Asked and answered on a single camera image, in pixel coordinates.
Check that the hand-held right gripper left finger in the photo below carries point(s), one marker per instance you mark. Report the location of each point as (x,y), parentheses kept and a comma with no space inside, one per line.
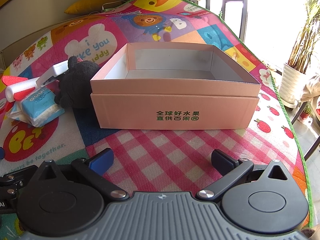
(101,158)

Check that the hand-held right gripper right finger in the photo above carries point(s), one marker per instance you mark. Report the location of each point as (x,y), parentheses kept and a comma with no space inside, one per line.
(221,158)

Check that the pink cardboard box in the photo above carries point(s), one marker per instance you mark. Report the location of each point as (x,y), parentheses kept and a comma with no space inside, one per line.
(175,105)

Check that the black plush toy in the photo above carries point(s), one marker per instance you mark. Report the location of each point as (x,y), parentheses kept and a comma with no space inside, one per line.
(77,85)

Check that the blue white tissue packet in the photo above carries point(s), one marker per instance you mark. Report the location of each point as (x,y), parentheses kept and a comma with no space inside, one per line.
(37,110)

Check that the white red foam rocket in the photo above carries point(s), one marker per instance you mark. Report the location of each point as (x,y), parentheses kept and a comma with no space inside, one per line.
(20,90)

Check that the colourful cartoon play mat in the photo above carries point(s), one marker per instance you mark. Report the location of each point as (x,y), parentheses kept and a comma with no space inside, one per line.
(150,145)

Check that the black metal chair leg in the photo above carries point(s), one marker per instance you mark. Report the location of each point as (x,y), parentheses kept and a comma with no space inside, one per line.
(312,147)

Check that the small red potted plant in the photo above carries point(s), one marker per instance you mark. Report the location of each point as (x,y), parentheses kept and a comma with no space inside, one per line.
(304,116)

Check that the white plant pot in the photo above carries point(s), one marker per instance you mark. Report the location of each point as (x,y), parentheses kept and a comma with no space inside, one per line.
(292,85)

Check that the beige cloth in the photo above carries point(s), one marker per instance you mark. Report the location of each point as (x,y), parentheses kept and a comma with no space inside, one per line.
(311,87)

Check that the tall green potted plant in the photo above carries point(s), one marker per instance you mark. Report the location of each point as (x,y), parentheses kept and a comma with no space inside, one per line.
(300,42)

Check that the yellow pillow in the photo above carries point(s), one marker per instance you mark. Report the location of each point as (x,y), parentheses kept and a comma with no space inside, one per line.
(92,5)

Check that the dark window frame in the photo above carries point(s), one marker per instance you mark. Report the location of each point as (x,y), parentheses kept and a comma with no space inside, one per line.
(233,17)

